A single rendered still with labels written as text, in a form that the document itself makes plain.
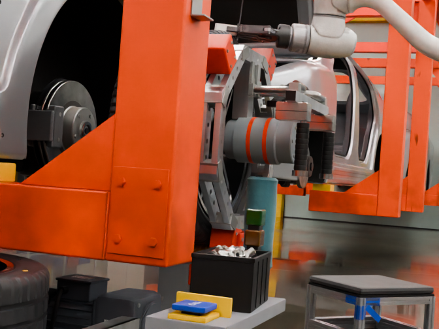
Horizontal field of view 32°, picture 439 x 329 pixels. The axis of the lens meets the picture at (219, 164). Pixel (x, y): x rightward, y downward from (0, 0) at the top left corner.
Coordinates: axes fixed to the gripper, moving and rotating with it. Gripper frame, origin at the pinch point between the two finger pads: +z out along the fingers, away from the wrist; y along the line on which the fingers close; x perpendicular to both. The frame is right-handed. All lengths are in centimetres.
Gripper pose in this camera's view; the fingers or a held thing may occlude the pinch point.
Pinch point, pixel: (225, 29)
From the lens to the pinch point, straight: 243.5
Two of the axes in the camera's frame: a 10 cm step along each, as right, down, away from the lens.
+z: -9.9, -1.1, -0.8
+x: 1.0, -9.9, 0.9
